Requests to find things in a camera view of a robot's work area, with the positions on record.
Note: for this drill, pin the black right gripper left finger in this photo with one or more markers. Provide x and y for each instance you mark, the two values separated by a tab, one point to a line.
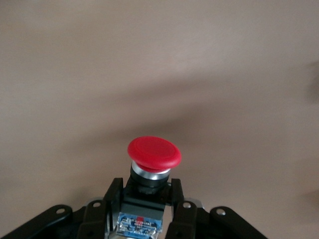
92	221

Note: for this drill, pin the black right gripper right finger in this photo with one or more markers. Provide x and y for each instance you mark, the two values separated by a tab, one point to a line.
189	221

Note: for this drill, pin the red mushroom push button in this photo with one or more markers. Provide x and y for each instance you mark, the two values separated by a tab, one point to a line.
154	152

